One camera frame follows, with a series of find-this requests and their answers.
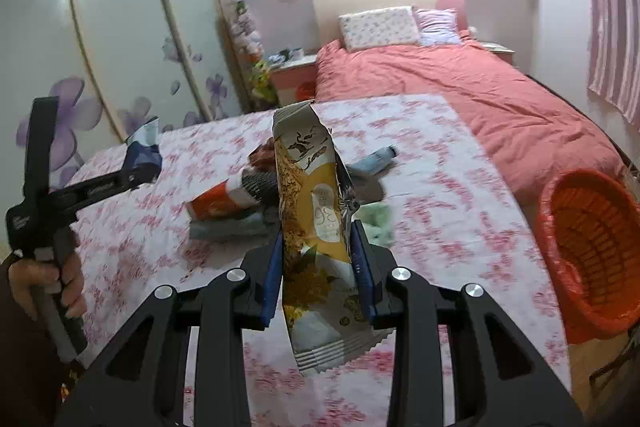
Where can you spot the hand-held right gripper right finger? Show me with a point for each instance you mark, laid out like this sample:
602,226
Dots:
361,267

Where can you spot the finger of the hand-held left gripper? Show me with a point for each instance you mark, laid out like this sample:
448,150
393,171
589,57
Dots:
100,189

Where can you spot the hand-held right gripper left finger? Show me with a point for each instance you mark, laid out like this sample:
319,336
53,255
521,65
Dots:
272,267

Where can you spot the dark blue packet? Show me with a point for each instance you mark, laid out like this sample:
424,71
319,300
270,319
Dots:
142,157

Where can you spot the yellow snack packet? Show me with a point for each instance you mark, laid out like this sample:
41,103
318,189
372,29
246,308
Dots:
305,207

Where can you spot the orange plastic basket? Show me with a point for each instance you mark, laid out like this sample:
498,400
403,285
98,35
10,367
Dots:
590,257

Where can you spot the person's left forearm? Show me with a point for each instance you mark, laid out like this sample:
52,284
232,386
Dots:
25,367

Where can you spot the person's left hand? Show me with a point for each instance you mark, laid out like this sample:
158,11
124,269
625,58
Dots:
72,292

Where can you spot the light green packet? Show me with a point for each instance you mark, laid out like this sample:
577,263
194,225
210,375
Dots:
380,222

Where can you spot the grey green packet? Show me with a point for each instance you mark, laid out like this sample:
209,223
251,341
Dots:
225,227

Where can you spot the orange white tube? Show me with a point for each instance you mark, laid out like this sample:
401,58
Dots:
215,202

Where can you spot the floral tablecloth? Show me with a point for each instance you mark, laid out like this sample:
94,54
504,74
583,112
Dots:
450,207

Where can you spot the light blue tube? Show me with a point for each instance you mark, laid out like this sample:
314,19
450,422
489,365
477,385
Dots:
375,159

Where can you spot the brown scrunchie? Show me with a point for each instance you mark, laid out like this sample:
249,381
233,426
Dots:
262,157

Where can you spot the floral sliding door wardrobe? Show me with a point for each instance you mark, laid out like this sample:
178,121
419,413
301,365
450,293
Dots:
125,7

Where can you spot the pink white nightstand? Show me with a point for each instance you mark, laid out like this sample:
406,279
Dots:
500,53
290,79

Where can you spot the bed with red duvet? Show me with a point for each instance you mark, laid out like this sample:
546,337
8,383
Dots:
475,107

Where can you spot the stack of plush toys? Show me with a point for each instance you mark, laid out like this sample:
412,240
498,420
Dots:
250,42

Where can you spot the white floral pillow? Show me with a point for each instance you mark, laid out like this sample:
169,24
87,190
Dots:
380,27

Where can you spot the pink striped pillow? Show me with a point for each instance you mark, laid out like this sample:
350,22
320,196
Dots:
437,27

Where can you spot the beige pink headboard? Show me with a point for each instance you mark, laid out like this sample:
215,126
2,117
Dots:
350,2

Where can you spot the pink curtain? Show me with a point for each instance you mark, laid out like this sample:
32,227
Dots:
610,32

